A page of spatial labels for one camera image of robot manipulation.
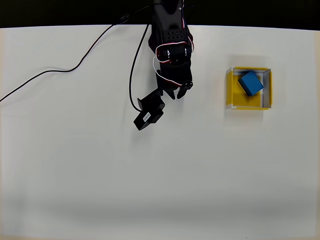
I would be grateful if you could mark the blue cube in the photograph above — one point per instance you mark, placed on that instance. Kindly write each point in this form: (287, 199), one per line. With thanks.
(251, 83)

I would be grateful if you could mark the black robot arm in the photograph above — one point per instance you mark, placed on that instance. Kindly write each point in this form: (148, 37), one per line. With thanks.
(172, 32)

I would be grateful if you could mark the yellow box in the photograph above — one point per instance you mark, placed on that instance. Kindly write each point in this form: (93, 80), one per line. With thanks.
(232, 95)

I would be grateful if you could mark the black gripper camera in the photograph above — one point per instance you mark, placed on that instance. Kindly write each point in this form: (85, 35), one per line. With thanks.
(150, 110)

